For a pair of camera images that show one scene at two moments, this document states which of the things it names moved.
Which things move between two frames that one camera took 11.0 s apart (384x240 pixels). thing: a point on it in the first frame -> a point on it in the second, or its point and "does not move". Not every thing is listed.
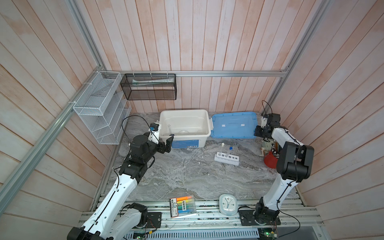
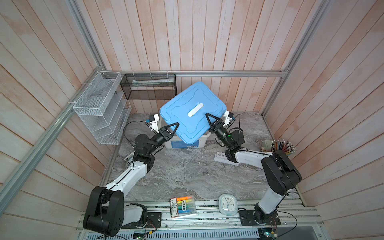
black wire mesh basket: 149,86 does not move
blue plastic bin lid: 236,125 -> 189,107
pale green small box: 266,145 does not move
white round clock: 228,204 does not move
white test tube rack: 230,159 does not move
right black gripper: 257,131 -> 218,126
